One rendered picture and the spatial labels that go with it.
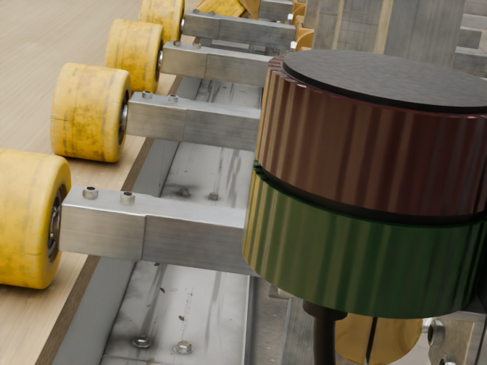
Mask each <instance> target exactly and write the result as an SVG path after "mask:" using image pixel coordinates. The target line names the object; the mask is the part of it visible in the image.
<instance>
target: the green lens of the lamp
mask: <svg viewBox="0 0 487 365"><path fill-rule="evenodd" d="M241 253H242V255H243V257H244V260H245V261H246V263H247V264H248V265H249V266H250V267H251V268H252V269H253V270H254V271H255V272H256V273H257V274H258V275H259V276H260V277H262V278H263V279H265V280H266V281H268V282H269V283H271V284H272V285H274V286H275V287H277V288H280V289H281V290H283V291H286V292H287V293H290V294H291V295H294V296H296V297H298V298H301V299H304V300H306V301H309V302H311V303H315V304H317V305H321V306H324V307H328V308H330V309H335V310H339V311H344V312H348V313H351V314H359V315H363V316H373V317H380V318H387V319H425V318H431V317H437V316H443V315H447V314H452V313H454V312H456V311H459V310H461V309H463V308H464V307H466V306H468V305H469V304H470V303H471V302H472V301H473V300H474V299H475V297H476V294H477V292H478V287H479V284H480V278H481V275H482V271H483V266H484V263H485V260H486V254H487V212H486V213H485V214H484V215H482V216H481V217H478V218H477V219H474V220H471V221H468V222H462V223H458V224H450V225H408V224H401V223H394V222H384V221H379V220H374V219H367V218H363V217H357V216H354V215H350V214H345V213H342V212H339V211H334V210H332V209H327V208H325V207H322V206H318V205H316V204H313V203H310V202H308V201H305V200H304V199H301V198H298V197H296V196H294V195H292V194H290V193H289V192H287V191H285V190H283V189H282V188H280V187H278V186H277V185H276V184H274V183H273V182H272V181H271V180H269V179H268V178H267V177H266V175H265V174H264V172H263V171H262V166H261V164H260V163H259V162H258V161H257V158H256V157H255V159H254V162H253V166H252V171H251V181H250V186H249V195H248V201H247V205H246V215H245V220H244V225H243V235H242V240H241Z"/></svg>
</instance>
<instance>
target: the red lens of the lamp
mask: <svg viewBox="0 0 487 365"><path fill-rule="evenodd" d="M286 55H287V54H282V55H278V56H275V57H273V58H272V59H270V60H269V62H268V64H267V73H266V78H265V87H264V93H263V98H262V107H261V112H260V118H259V127H258V132H257V142H256V146H255V156H256V158H257V161H258V162H259V163H260V164H261V165H262V166H263V167H264V168H265V169H266V170H267V171H268V172H270V173H271V174H273V175H274V176H276V177H278V178H279V179H281V180H283V181H285V182H286V183H289V184H291V185H293V186H295V187H298V188H300V189H302V190H305V191H308V192H310V193H314V194H315V195H319V196H322V197H325V198H329V199H331V200H334V201H340V202H342V203H345V204H351V205H354V206H361V207H364V208H368V209H375V210H380V211H388V212H393V213H400V214H413V215H424V216H454V215H463V214H473V213H476V212H479V211H484V210H486V209H487V114H444V113H436V112H423V111H417V110H411V109H402V108H396V107H392V106H384V105H380V104H374V103H370V102H366V101H360V100H356V99H353V98H348V97H345V96H340V95H337V94H334V93H330V92H327V91H324V90H321V89H319V88H315V87H312V86H310V85H307V84H305V83H303V82H300V81H298V80H296V79H294V78H293V77H291V76H290V75H288V74H286V73H285V72H284V71H283V70H282V69H281V66H280V64H281V62H282V61H283V59H284V56H286Z"/></svg>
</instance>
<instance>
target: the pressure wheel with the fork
mask: <svg viewBox="0 0 487 365"><path fill-rule="evenodd" d="M195 9H199V11H200V12H206V13H209V11H213V12H215V14H221V15H225V16H230V17H239V16H240V15H241V14H242V13H243V12H244V11H245V9H246V8H245V7H244V6H243V5H242V3H241V2H240V1H239V0H203V1H202V2H201V3H200V4H199V5H198V6H197V7H196V8H195Z"/></svg>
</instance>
